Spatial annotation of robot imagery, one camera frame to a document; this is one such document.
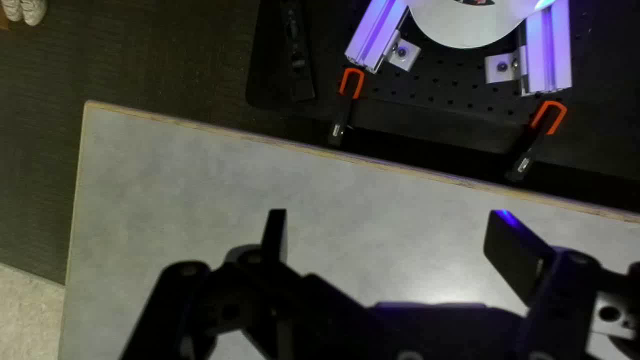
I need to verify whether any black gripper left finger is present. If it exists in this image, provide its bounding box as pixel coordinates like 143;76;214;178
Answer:
117;208;402;360

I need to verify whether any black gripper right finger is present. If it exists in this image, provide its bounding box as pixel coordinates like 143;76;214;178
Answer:
482;208;640;360

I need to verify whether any aluminium extrusion bar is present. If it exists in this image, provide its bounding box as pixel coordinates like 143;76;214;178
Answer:
343;0;410;73
518;0;573;95

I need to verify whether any white shoe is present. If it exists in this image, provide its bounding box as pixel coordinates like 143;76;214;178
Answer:
17;0;48;27
0;0;25;24

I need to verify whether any black clamp orange handle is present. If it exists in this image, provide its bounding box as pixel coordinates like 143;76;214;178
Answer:
325;65;367;147
504;97;569;183

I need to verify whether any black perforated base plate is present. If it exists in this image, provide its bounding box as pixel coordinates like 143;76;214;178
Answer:
246;0;640;185

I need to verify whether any small aluminium corner bracket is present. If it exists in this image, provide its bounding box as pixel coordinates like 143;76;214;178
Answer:
483;45;529;85
385;35;421;71

